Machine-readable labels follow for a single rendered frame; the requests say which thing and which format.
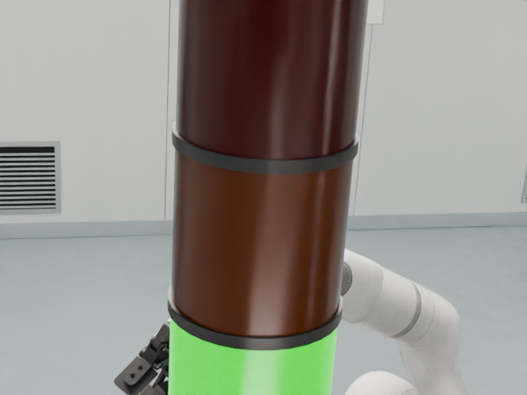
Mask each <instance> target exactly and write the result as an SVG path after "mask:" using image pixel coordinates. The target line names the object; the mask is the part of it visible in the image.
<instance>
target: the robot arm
mask: <svg viewBox="0 0 527 395"><path fill-rule="evenodd" d="M340 294H341V297H342V299H343V310H342V318H341V319H342V320H344V321H346V322H349V323H351V324H354V325H356V326H358V327H360V328H363V329H365V330H367V331H369V332H372V333H375V334H377V335H380V336H382V337H384V338H386V339H389V340H392V341H394V342H397V343H398V349H399V353H400V355H401V358H402V361H403V363H404V365H405V369H406V371H407V373H408V376H409V378H410V381H411V383H412V384H411V383H410V382H407V381H405V380H404V379H402V378H400V377H399V376H397V375H394V374H391V373H389V372H386V371H371V372H369V373H366V374H364V375H362V376H360V377H359V378H357V379H356V380H355V381H354V382H353V383H352V384H351V385H350V387H349V388H348V390H347V392H346V393H345V395H468V394H467V391H466V389H465V386H464V384H463V380H462V376H461V373H460V362H459V346H460V318H459V315H458V313H457V311H456V309H455V307H454V306H453V305H452V304H451V303H450V302H449V301H448V300H447V299H445V298H444V297H442V296H440V295H439V294H437V293H435V292H433V291H431V290H429V289H427V288H425V287H423V286H421V285H419V284H417V283H415V282H413V281H411V280H409V279H407V278H405V277H403V276H401V275H399V274H396V273H395V272H392V271H390V270H388V269H386V268H384V267H382V266H380V265H379V264H378V263H376V262H374V261H372V260H371V259H367V258H366V257H364V256H361V255H359V254H357V253H354V252H352V251H349V250H347V249H345V252H344V260H343V276H342V285H341V293H340ZM169 337H170V319H168V320H167V321H166V322H165V323H164V324H163V325H162V326H161V328H160V329H159V330H158V332H157V333H156V334H155V335H154V336H153V337H151V338H152V339H150V342H149V344H148V346H146V347H144V348H143V349H142V350H141V351H140V352H139V356H140V357H141V358H140V357H138V356H136V357H135V358H134V359H133V361H132V362H131V363H130V364H129V365H128V366H127V367H126V368H125V369H124V370H123V371H122V372H121V373H120V374H119V375H118V376H117V377H116V378H115V379H114V384H115V385H116V386H117V387H118V388H119V389H120V390H121V391H122V392H124V393H125V394H126V395H139V394H140V395H168V393H169V380H166V381H164V380H165V377H169ZM160 368H161V369H162V370H161V372H160V374H159V375H158V373H157V372H156V371H157V370H158V369H160ZM154 369H155V370H156V371H155V370H154ZM157 375H158V377H157V378H156V380H155V382H154V384H153V386H151V385H150V382H151V381H152V380H153V379H154V378H155V377H156V376H157ZM163 381H164V382H163Z"/></svg>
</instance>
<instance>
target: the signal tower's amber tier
mask: <svg viewBox="0 0 527 395"><path fill-rule="evenodd" d="M353 161H354V159H353V160H352V161H350V162H348V163H347V164H345V165H341V166H340V167H337V168H334V169H329V170H325V171H321V172H310V173H302V174H261V173H251V172H239V171H234V170H229V169H222V168H218V167H215V166H211V165H207V164H204V163H201V162H199V161H195V160H193V159H191V158H188V157H186V156H184V155H183V154H181V153H180V152H179V151H178V150H176V148H175V164H174V193H173V250H172V279H171V298H172V301H173V304H174V306H175V307H176V308H177V309H178V310H179V312H181V313H182V314H183V315H184V316H185V317H186V318H188V319H190V320H191V321H193V322H195V323H197V324H200V325H202V326H204V327H206V328H210V329H212V330H216V331H218V332H225V333H228V334H232V335H243V336H252V337H277V336H286V335H295V334H300V333H302V332H307V331H310V330H312V329H315V328H318V327H320V326H322V325H323V324H325V323H326V322H328V321H330V320H331V319H332V318H333V317H334V316H335V314H336V312H337V311H338V309H339V305H340V293H341V285H342V276H343V260H344V252H345V244H346V235H347V219H348V211H349V202H350V194H351V178H352V170H353Z"/></svg>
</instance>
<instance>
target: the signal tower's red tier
mask: <svg viewBox="0 0 527 395"><path fill-rule="evenodd" d="M368 6H369V0H179V20H178V50H177V78H176V131H177V133H178V134H179V136H181V137H182V138H183V139H184V140H186V141H188V142H189V143H192V144H194V145H196V146H199V147H202V148H205V149H207V150H212V151H215V152H219V153H223V154H230V155H235V156H240V157H247V158H263V159H302V158H316V157H321V156H326V155H330V154H335V153H337V152H340V151H342V150H345V149H347V148H348V147H350V146H351V145H352V144H353V143H354V141H355V137H356V128H357V120H358V105H359V96H360V88H361V79H362V64H363V56H364V47H365V31H366V23H367V14H368Z"/></svg>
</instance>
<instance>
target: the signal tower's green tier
mask: <svg viewBox="0 0 527 395"><path fill-rule="evenodd" d="M336 333H337V328H336V329H335V330H334V331H333V332H332V333H331V334H330V335H328V336H326V337H325V338H323V339H321V340H319V341H317V342H313V343H311V344H309V345H306V346H300V347H297V348H292V349H287V350H240V349H234V348H230V347H226V346H218V345H216V344H213V343H210V342H206V341H203V340H201V339H199V338H197V337H194V336H193V335H190V334H188V333H187V332H185V331H184V330H183V329H182V328H180V327H178V325H177V324H176V323H175V322H174V321H173V320H172V319H171V318H170V337H169V393H168V395H331V390H332V382H333V366H334V358H335V349H336Z"/></svg>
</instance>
